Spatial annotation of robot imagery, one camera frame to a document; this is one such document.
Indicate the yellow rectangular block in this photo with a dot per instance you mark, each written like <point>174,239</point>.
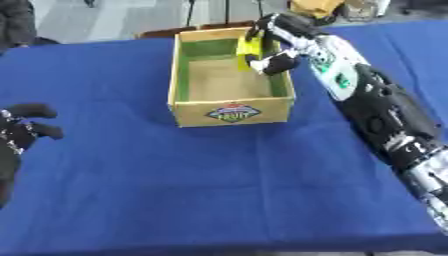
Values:
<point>249,50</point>

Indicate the black tripod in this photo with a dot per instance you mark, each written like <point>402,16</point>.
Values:
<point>224,11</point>

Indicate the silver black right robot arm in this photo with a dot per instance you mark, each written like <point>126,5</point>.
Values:
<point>373,106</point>

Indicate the tan cardboard box green inside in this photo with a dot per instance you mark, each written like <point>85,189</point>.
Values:
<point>230,78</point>

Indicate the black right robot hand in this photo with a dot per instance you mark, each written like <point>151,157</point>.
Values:
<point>286,31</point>

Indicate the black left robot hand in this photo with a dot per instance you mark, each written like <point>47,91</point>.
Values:
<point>17,133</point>

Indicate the person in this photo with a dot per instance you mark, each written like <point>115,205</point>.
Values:
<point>16,23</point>

